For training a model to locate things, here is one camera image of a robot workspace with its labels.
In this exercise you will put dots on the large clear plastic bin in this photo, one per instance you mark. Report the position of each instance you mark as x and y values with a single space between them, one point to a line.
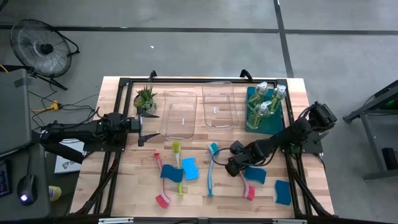
178 115

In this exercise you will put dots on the black floor fan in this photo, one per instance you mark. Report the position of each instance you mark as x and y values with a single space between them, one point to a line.
46 48

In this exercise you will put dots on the yellow cup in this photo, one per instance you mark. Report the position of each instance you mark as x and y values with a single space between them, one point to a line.
55 193

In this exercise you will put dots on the white printed box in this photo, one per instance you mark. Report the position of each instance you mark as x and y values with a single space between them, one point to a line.
66 160

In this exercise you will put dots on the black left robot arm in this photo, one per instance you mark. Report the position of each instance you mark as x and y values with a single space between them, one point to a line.
77 130

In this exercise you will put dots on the blue dish brush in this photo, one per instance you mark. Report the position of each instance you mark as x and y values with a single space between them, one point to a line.
211 174

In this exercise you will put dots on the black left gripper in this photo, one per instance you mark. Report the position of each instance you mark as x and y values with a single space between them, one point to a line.
133 126

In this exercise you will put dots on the grey metal cart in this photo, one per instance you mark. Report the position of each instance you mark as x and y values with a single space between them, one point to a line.
379 175

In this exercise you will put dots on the yellow-green dish brush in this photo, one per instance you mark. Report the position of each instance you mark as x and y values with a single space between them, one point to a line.
176 147

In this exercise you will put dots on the red and pink dish brush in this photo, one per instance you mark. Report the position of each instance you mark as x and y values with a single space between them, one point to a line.
162 200
250 193

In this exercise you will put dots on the small clear plastic bin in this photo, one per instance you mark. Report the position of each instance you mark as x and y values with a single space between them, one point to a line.
220 105

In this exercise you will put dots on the small potted succulent plant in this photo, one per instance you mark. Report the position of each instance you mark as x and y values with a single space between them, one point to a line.
145 97

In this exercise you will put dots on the grey desk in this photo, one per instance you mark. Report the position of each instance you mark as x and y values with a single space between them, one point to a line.
42 174

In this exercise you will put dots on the grey case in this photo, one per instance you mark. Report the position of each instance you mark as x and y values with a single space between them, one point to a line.
12 115

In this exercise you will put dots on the dark keyboard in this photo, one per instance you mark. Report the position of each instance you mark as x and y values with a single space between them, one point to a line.
3 180

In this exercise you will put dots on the blue scrub sponge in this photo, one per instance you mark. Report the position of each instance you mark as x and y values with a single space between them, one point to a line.
255 175
283 193
171 173
190 169

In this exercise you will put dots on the yellow power plug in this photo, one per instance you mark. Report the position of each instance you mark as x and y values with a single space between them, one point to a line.
55 105

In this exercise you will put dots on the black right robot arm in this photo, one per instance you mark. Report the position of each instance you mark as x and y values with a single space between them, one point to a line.
280 140

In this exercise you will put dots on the black computer mouse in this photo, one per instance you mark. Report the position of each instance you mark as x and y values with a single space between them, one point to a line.
26 189

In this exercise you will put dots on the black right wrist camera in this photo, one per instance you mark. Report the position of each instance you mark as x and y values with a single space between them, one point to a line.
237 147

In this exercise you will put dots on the black metal table frame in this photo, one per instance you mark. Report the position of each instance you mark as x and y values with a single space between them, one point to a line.
202 80

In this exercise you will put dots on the silver metal bracket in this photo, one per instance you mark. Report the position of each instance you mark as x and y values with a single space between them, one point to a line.
115 221
289 221

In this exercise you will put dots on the teal plastic bin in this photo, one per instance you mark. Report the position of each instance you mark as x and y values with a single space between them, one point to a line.
273 124

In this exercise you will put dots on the green dish soap pump bottle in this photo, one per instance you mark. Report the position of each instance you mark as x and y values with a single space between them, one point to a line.
280 91
261 88
262 109

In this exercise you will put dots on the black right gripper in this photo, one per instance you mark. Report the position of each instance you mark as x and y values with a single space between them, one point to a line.
236 165

